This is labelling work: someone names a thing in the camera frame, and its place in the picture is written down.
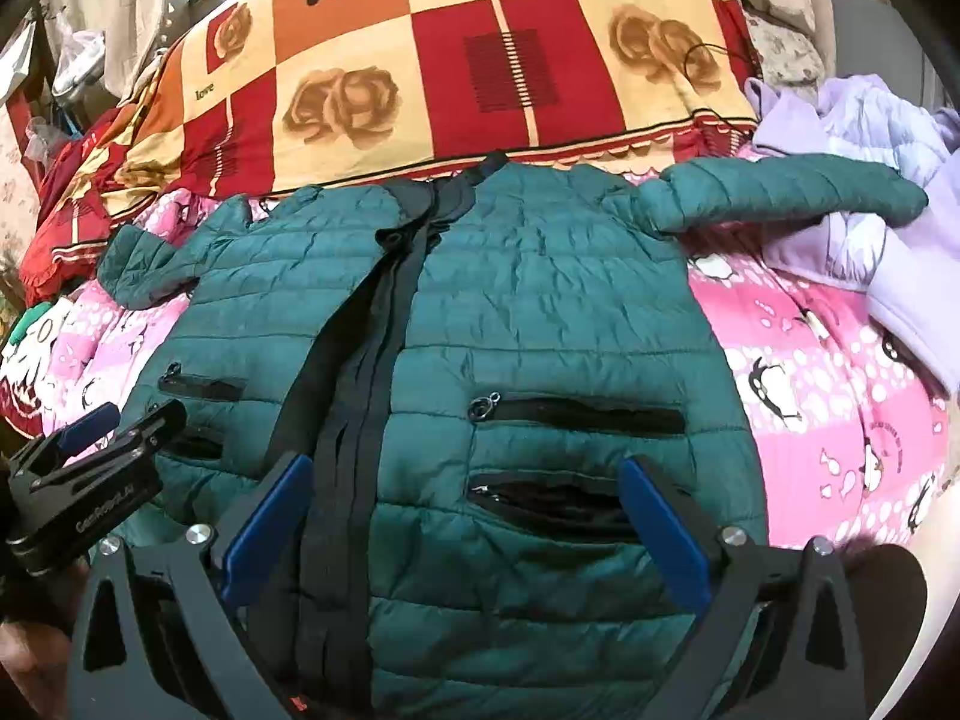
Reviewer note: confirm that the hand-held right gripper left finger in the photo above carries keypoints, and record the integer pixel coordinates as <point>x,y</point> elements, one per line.
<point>270,523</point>

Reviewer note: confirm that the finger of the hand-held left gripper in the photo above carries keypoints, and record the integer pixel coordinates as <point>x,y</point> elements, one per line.
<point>150,424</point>
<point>86,427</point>

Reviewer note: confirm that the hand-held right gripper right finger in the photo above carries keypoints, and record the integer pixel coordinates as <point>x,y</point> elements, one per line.
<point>667,540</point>

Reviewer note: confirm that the green puffer jacket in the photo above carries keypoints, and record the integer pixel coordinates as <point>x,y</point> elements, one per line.
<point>525,277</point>

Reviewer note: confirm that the person's left hand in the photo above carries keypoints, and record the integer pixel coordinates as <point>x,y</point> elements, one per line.
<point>26,660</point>

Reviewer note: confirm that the white cartoon print cloth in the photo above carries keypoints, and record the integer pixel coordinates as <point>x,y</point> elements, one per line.
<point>22,345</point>

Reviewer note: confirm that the pink penguin print blanket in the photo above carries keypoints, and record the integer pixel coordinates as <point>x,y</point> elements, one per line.
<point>810,390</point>

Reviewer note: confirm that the white floral cloth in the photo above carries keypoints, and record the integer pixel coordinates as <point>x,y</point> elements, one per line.
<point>13,187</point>

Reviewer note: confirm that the lavender jacket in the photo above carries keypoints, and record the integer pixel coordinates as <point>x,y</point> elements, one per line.
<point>900,277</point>

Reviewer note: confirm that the checkered rose print blanket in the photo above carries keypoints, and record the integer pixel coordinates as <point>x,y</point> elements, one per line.
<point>450,52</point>

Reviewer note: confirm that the grey floral cloth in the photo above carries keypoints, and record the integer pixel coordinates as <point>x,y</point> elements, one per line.
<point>784,52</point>

